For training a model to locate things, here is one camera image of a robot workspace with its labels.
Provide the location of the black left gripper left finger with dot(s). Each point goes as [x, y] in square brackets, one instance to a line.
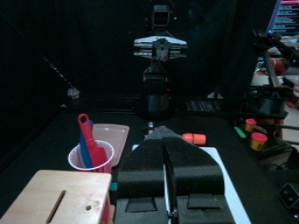
[141, 172]

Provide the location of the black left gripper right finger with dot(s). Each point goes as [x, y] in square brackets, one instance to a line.
[194, 172]

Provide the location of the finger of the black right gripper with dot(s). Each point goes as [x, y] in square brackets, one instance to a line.
[165, 49]
[157, 49]

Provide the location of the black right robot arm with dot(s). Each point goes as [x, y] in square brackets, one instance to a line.
[154, 96]

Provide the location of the white cutting board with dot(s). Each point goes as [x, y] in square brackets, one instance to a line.
[230, 186]

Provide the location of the orange salmon sushi toy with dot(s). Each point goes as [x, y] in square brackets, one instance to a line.
[194, 138]

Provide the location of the small teal toy block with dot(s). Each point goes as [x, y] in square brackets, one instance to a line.
[114, 186]

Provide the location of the red cup white inside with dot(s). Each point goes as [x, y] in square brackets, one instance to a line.
[105, 166]

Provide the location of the pink translucent plastic container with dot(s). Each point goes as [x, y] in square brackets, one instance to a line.
[113, 134]

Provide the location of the red toy spatula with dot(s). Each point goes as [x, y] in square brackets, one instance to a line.
[93, 145]

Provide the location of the blue toy utensil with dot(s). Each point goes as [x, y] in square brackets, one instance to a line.
[85, 154]

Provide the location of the green marker pen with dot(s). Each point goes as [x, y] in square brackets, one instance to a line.
[240, 132]

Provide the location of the yellow jar red lid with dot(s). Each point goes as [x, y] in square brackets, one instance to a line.
[250, 124]
[258, 142]

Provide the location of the wooden box with slot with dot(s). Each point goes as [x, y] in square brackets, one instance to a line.
[58, 195]

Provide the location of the black square device box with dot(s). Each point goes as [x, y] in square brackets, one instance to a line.
[290, 196]

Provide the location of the computer monitor with text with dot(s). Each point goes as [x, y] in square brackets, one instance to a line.
[286, 17]

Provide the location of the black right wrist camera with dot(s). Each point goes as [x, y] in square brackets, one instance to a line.
[161, 17]

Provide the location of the silver frame clamp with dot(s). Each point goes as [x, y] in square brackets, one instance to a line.
[73, 92]

